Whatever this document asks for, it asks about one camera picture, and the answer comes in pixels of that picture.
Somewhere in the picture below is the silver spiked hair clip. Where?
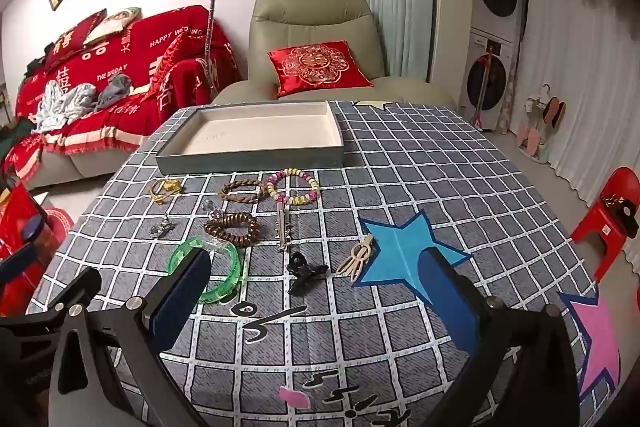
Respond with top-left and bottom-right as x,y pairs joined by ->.
276,202 -> 296,254

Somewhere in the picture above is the grey garment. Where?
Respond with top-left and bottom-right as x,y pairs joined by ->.
95,74 -> 133,110

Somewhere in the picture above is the pink and yellow beaded bracelet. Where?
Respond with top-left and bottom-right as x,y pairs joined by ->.
264,168 -> 321,208

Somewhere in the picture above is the red box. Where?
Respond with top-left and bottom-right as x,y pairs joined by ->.
0,179 -> 53,258

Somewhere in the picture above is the rack with pink hangers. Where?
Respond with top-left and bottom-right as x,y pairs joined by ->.
515,84 -> 568,162

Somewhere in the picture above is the brown spiral hair tie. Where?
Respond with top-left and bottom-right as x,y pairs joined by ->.
203,213 -> 261,249

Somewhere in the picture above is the white washing machine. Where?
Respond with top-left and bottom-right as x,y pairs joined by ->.
462,29 -> 518,128

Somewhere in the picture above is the silver brooch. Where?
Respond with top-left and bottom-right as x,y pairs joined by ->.
148,217 -> 176,238

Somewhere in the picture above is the beige sofa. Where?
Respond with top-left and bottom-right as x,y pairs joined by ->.
25,127 -> 161,190

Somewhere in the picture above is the black claw hair clip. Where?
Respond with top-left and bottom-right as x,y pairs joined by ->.
286,251 -> 330,297

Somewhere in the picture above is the grey tray with cream lining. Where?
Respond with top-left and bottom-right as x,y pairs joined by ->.
155,101 -> 346,175

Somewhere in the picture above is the red plastic chair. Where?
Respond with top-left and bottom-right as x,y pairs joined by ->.
570,167 -> 640,283

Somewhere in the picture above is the red mop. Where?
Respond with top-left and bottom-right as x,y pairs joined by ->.
472,47 -> 496,130

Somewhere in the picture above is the cream printed pillow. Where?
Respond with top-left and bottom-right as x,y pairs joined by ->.
82,6 -> 143,45

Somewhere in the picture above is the grey checked tablecloth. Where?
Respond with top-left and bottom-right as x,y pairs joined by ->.
25,99 -> 623,427

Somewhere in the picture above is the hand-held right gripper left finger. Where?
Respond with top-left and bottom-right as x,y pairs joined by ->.
30,249 -> 213,427

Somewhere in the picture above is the pink paper scrap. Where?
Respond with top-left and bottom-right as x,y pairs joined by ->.
277,387 -> 312,408

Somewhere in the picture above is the green garment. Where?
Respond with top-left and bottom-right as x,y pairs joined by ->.
0,117 -> 41,158

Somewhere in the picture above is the beige hair clip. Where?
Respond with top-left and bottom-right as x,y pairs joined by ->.
336,234 -> 377,282

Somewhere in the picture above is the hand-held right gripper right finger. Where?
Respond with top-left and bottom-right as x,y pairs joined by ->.
419,248 -> 583,427

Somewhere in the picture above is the yellow cord bracelet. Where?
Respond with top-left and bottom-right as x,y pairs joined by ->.
149,178 -> 185,205

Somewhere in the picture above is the red blanket sofa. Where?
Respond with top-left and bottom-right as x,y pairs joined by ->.
12,4 -> 241,158

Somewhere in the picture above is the green translucent bangle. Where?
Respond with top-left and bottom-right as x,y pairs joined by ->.
168,237 -> 244,305

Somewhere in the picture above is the dark red printed pillow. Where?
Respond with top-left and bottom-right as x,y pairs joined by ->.
42,9 -> 108,62

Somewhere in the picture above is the red embroidered cushion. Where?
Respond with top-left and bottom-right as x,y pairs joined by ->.
267,40 -> 373,98

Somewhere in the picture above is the pale grey clothes pile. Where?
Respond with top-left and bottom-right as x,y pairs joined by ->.
35,79 -> 98,132

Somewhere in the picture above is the grey-green leather armchair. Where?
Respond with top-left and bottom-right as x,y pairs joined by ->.
212,0 -> 458,110

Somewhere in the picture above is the red satin fringed cushion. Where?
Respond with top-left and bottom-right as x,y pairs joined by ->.
145,32 -> 211,102

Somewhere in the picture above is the brown braided bracelet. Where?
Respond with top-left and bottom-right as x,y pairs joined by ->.
220,179 -> 268,204

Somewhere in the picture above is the white sheer curtain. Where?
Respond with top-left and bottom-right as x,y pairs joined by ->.
520,0 -> 640,208

